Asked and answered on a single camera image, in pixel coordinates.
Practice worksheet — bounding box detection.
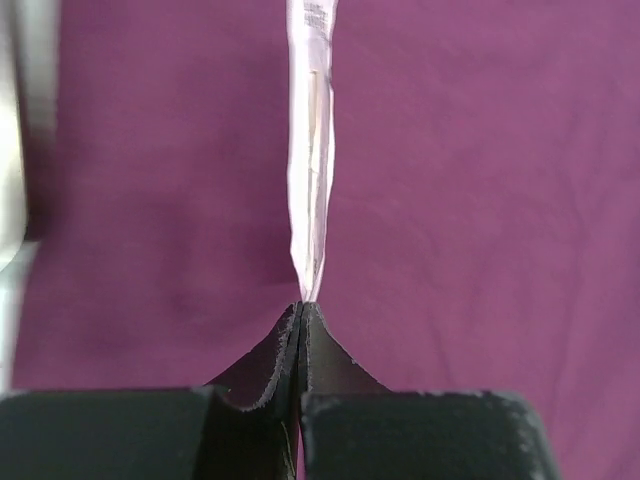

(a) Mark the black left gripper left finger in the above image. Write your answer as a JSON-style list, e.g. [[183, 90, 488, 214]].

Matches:
[[1, 304, 300, 480]]

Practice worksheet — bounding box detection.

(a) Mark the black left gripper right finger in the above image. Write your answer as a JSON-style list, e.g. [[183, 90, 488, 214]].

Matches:
[[298, 303, 560, 480]]

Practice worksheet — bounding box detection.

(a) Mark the steel instrument tray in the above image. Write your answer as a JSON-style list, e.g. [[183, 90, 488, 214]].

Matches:
[[0, 0, 61, 281]]

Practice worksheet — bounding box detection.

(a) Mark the purple cloth mat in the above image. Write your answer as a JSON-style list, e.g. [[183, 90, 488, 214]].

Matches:
[[11, 1, 639, 479]]

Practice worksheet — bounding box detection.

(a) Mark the suture packet white green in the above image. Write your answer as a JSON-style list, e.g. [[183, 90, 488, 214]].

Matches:
[[287, 0, 337, 302]]

